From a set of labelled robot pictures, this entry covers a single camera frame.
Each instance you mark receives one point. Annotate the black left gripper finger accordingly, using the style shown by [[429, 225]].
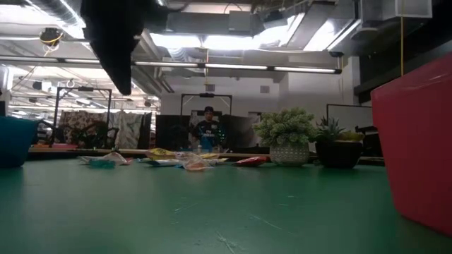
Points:
[[107, 53], [125, 56]]

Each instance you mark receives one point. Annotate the clear candy bag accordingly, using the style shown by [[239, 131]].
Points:
[[113, 157]]

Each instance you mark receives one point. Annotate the yellow candy pack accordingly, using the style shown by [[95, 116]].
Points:
[[219, 161], [160, 153], [209, 155]]

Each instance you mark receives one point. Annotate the long ceiling light bar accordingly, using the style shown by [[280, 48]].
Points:
[[169, 64]]

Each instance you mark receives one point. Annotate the floral patterned cloth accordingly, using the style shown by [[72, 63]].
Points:
[[81, 118]]

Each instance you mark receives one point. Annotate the pale patterned cloth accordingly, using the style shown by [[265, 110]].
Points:
[[125, 130]]

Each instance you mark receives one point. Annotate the dark background robot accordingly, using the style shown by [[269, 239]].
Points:
[[92, 137]]

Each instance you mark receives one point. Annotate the black partition panel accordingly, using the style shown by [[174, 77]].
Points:
[[173, 132]]

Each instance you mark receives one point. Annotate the wooden side table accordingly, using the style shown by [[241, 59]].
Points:
[[70, 150]]

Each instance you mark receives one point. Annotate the clear bag teal gummies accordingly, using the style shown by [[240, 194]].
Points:
[[101, 164]]

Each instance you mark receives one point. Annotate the person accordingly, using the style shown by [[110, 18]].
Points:
[[208, 132]]

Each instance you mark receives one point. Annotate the Hershey's cookies creme bar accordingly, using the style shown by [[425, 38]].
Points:
[[162, 163]]

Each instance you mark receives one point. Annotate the small bottle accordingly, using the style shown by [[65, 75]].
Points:
[[199, 148]]

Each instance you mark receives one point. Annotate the blue plastic bin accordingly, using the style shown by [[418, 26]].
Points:
[[16, 141]]

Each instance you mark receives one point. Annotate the dark grey partition panel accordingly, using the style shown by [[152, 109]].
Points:
[[240, 130]]

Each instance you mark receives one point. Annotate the pale green potted succulent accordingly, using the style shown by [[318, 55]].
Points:
[[286, 130]]

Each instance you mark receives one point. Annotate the dark potted spiky plant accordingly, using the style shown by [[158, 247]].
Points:
[[335, 151]]

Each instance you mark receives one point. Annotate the whiteboard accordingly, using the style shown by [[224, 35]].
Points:
[[347, 118]]

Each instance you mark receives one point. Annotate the yellow green fruit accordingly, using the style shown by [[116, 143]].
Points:
[[351, 135]]

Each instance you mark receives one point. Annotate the dark chair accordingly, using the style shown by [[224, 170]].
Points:
[[369, 141]]

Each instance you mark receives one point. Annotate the black overhead beam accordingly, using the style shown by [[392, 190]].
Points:
[[406, 67]]

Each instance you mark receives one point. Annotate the red plastic bin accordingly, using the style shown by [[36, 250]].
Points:
[[416, 141]]

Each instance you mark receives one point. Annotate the silver round ventilation duct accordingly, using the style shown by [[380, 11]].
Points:
[[60, 10]]

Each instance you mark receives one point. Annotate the black metal frame stand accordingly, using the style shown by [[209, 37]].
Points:
[[56, 113]]

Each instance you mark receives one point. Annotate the black camera rig frame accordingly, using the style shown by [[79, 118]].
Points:
[[206, 95]]

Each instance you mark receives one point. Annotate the square wall vent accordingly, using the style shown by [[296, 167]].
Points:
[[265, 89], [210, 87]]

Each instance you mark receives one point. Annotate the rectangular metal air duct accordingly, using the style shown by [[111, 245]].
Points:
[[212, 24]]

